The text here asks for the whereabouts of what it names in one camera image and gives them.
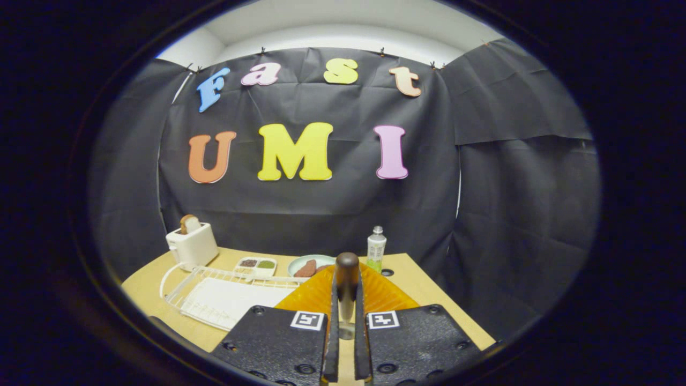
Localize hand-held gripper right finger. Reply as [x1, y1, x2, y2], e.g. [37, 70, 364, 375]
[354, 263, 483, 385]

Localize white wire dish rack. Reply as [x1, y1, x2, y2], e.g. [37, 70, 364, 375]
[160, 262, 309, 332]

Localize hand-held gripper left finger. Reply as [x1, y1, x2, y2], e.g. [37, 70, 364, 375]
[210, 265, 339, 385]

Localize wooden-handled spoon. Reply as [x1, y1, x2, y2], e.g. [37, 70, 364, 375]
[335, 252, 361, 341]

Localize pale green plate with food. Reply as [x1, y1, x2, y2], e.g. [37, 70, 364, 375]
[287, 254, 337, 278]

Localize white toaster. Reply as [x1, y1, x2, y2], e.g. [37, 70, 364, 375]
[166, 222, 219, 269]

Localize clear bottle with green liquid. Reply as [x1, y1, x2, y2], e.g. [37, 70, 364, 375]
[367, 226, 387, 274]

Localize white divided grain tray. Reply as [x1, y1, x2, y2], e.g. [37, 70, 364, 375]
[234, 257, 278, 279]

